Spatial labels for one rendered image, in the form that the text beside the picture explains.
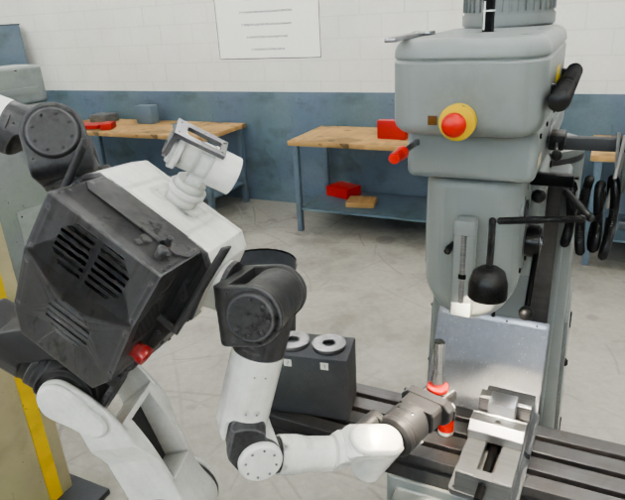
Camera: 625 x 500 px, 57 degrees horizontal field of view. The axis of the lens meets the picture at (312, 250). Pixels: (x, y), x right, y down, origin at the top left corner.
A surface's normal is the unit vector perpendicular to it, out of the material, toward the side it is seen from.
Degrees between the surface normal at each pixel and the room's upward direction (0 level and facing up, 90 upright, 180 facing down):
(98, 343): 97
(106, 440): 90
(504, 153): 90
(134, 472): 90
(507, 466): 0
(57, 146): 64
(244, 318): 80
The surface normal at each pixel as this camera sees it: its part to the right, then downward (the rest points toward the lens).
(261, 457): 0.29, 0.34
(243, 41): -0.43, 0.36
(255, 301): -0.27, 0.22
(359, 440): 0.31, -0.71
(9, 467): 0.90, 0.12
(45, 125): 0.24, -0.08
